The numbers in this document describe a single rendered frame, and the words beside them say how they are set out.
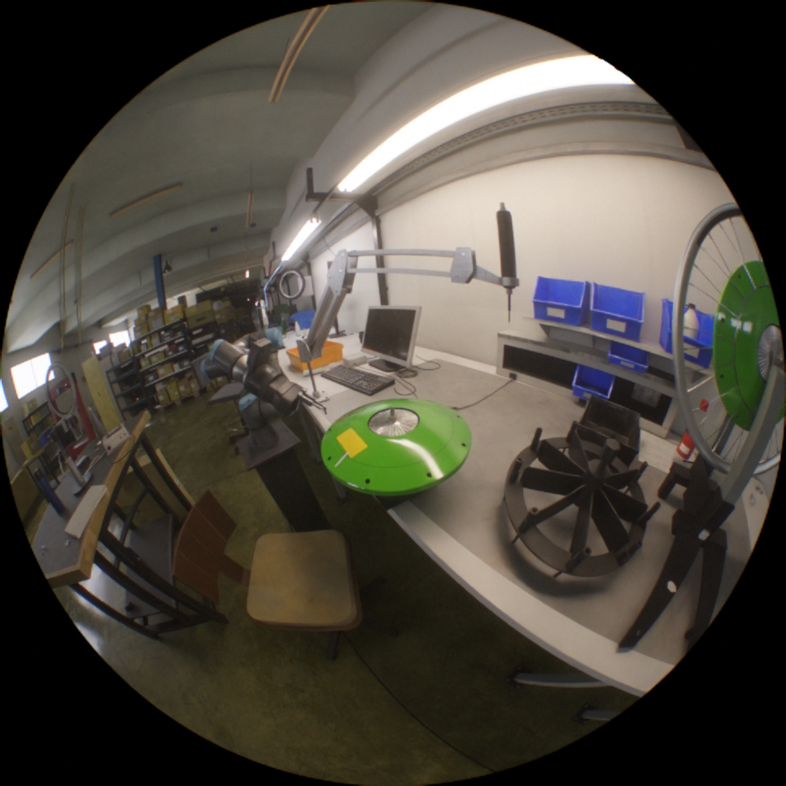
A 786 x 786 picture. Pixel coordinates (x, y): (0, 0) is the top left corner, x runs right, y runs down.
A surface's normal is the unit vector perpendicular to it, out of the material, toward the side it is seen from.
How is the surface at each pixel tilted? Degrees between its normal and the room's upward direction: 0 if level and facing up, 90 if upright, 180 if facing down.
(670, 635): 0
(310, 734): 0
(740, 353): 94
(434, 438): 14
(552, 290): 90
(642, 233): 90
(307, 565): 0
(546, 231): 90
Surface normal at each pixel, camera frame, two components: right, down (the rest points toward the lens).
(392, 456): -0.10, -0.76
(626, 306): -0.81, 0.32
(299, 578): -0.10, -0.90
